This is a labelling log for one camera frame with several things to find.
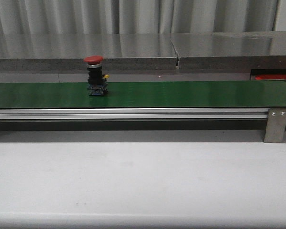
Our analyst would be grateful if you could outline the steel conveyor support bracket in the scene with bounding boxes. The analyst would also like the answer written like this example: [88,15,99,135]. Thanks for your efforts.
[264,108,286,143]

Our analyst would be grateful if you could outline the grey counter slab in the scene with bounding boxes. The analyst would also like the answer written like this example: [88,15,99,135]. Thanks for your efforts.
[0,34,177,72]
[171,31,286,70]

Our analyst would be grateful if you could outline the grey counter right slab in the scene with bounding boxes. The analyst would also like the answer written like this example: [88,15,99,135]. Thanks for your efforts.
[171,31,286,70]

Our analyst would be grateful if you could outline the grey curtain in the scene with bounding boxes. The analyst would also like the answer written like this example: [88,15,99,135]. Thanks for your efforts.
[0,0,279,35]

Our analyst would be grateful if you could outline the aluminium conveyor side rail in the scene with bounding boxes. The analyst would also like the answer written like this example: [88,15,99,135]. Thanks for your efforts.
[0,108,269,121]

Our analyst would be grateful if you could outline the grey counter left slab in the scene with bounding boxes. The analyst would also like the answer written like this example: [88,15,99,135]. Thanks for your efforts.
[0,34,177,72]

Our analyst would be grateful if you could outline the red mushroom push button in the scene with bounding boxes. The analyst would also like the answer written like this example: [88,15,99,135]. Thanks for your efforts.
[84,56,109,96]

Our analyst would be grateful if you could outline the green conveyor belt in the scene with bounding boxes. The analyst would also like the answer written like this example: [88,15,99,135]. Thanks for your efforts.
[0,80,286,109]

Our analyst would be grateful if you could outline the red plastic tray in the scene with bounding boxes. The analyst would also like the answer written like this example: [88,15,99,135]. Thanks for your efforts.
[254,74,286,81]

